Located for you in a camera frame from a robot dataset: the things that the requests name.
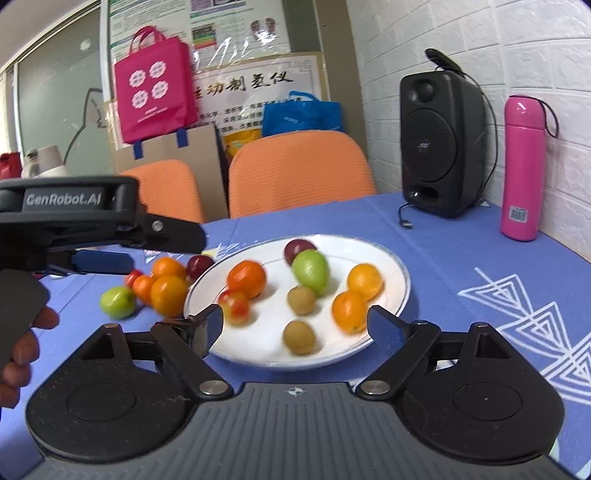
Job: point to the blue plastic bag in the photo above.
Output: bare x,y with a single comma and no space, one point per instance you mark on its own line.
300,115

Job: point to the laminated wall poster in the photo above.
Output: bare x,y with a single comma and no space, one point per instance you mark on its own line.
240,27

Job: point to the yellow snack packet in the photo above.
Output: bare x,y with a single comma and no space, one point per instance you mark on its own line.
242,143

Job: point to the black speaker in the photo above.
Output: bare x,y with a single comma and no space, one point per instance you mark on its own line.
438,147

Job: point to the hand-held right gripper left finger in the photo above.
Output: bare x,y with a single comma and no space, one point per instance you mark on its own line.
207,327

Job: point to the calligraphy wall poster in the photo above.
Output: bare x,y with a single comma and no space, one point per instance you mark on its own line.
258,85

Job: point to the tangerine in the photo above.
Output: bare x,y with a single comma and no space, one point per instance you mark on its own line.
142,287
348,311
247,278

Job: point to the pink bottle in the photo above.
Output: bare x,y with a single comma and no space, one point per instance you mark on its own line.
524,175

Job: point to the green jujube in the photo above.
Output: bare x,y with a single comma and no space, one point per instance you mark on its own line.
118,302
311,271

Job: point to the white plate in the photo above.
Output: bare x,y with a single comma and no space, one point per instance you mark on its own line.
272,323

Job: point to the white thermos jug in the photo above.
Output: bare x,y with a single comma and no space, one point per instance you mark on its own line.
48,161

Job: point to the black clip microphone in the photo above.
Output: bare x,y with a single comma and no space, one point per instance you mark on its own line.
443,61

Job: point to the longan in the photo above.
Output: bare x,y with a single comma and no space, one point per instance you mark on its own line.
299,338
301,300

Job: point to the green text wall poster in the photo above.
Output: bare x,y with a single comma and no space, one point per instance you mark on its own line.
147,21

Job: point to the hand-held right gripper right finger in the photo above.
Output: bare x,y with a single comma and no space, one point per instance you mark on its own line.
385,330

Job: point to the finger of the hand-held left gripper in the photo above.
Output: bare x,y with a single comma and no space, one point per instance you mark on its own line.
104,262
161,233

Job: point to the brown paper bag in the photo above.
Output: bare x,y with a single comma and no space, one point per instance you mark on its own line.
194,152

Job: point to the dark red plum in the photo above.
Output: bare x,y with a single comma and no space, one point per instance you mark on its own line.
293,249
199,266

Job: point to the blue printed tablecloth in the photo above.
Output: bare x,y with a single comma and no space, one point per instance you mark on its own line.
461,277

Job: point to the red yellow nectarine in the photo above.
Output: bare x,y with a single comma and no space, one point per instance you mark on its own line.
234,306
131,277

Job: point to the orange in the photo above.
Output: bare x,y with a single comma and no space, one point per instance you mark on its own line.
167,267
168,295
364,280

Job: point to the magenta tote bag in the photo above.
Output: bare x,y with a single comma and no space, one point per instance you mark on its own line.
154,92

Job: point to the orange chair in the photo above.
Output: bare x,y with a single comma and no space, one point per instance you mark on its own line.
300,170
166,189

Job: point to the person's left hand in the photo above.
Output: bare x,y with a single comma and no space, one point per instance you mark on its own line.
21,350

